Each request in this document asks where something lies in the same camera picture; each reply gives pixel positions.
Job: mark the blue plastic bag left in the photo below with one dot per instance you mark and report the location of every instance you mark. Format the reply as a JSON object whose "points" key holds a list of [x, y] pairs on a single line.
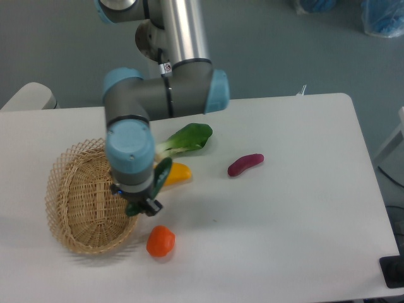
{"points": [[313, 6]]}

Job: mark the blue plastic bag right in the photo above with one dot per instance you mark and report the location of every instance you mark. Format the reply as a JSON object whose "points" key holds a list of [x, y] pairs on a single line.
{"points": [[383, 19]]}

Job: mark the purple sweet potato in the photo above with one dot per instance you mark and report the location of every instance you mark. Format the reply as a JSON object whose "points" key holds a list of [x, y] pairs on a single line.
{"points": [[244, 163]]}

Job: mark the blue plastic bag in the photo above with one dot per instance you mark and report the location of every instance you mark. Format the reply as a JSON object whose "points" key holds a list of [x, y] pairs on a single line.
{"points": [[383, 19], [313, 6]]}

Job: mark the woven wicker basket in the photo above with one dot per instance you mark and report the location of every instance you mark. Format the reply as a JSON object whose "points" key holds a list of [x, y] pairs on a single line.
{"points": [[83, 215]]}

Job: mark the white furniture at right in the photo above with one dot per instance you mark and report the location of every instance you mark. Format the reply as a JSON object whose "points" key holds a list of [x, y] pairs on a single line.
{"points": [[391, 143]]}

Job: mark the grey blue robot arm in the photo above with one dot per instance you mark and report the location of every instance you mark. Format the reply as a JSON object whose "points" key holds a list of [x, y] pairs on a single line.
{"points": [[176, 36]]}

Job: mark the yellow mango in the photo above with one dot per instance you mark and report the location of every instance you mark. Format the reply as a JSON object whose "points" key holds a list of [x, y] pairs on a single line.
{"points": [[178, 173]]}

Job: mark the green cucumber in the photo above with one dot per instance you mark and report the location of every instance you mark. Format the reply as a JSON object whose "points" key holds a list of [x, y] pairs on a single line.
{"points": [[160, 174]]}

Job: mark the orange bell pepper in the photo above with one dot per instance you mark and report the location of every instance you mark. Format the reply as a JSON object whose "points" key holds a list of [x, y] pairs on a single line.
{"points": [[160, 242]]}

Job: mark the white chair back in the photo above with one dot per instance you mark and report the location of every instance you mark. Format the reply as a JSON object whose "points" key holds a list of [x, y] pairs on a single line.
{"points": [[32, 96]]}

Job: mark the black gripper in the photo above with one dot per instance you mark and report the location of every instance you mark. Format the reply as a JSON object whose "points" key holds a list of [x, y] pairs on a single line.
{"points": [[138, 202]]}

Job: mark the black device at edge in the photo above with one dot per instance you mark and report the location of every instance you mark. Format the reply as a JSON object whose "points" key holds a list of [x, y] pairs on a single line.
{"points": [[392, 269]]}

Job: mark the green bok choy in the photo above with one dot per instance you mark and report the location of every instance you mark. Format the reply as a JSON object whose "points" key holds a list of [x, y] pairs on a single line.
{"points": [[191, 137]]}

